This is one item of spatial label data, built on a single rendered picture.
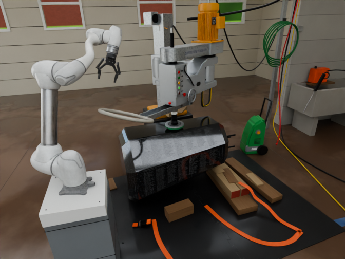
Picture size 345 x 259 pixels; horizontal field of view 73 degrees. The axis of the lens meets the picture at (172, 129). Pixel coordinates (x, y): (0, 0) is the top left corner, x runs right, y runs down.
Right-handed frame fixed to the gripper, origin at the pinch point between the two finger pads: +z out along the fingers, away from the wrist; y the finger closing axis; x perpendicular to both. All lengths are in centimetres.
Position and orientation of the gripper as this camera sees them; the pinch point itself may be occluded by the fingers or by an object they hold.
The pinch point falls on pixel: (107, 79)
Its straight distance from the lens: 198.2
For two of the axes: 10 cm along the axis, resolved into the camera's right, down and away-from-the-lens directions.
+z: -2.1, 9.7, 1.1
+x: -6.0, -2.2, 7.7
